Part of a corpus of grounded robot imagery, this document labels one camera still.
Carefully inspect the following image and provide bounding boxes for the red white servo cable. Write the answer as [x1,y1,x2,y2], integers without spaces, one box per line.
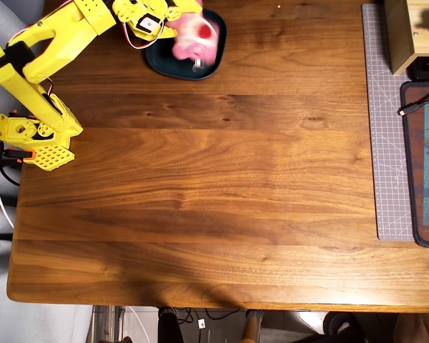
[123,17,165,51]

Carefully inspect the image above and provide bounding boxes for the wooden round leg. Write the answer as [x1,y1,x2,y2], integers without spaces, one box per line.
[241,309,262,343]

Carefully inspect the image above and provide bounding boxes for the light wooden box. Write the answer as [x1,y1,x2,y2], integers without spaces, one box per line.
[384,0,429,76]

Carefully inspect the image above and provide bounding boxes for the black table leg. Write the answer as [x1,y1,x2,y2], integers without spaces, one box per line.
[157,307,184,343]

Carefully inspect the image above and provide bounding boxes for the yellow perforated robot base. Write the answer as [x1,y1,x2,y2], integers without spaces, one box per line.
[0,112,84,173]

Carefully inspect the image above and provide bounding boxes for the pink strawberry bear plush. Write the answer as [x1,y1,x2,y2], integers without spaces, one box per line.
[171,0,219,71]

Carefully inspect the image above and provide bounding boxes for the dark printed mouse pad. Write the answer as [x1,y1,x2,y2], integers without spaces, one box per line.
[399,81,429,248]

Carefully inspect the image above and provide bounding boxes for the black floor cables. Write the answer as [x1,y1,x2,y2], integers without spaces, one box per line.
[173,307,241,326]

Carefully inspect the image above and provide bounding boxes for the orange black clamp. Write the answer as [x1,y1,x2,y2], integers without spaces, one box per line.
[0,141,36,169]

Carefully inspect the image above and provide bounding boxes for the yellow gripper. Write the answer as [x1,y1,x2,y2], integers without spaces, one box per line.
[127,0,204,41]

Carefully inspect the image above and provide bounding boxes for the grey metal frame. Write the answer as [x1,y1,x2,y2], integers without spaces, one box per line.
[92,305,127,343]

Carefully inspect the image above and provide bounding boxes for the dark teal square plate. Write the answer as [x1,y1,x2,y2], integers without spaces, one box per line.
[145,9,228,81]

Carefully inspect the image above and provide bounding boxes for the black usb cable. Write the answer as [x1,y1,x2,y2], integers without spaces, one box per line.
[397,91,429,118]

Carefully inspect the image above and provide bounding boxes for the white floor cable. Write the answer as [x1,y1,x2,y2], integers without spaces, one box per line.
[124,305,152,343]

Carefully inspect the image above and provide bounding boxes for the grey cutting mat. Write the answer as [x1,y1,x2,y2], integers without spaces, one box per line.
[360,3,415,242]

